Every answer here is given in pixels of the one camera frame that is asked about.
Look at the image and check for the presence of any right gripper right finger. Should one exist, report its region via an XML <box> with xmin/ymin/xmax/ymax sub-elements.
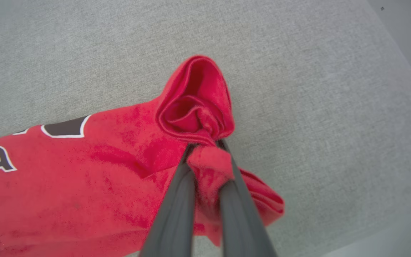
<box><xmin>217</xmin><ymin>139</ymin><xmax>278</xmax><ymax>257</ymax></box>

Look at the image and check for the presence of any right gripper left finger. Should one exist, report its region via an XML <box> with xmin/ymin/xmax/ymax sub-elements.
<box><xmin>139</xmin><ymin>143</ymin><xmax>197</xmax><ymax>257</ymax></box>

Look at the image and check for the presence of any red Bulls jersey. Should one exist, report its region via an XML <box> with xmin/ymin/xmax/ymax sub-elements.
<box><xmin>0</xmin><ymin>55</ymin><xmax>285</xmax><ymax>257</ymax></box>

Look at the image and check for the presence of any grey fabric sofa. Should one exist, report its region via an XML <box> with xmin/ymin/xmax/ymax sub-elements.
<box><xmin>0</xmin><ymin>0</ymin><xmax>411</xmax><ymax>257</ymax></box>

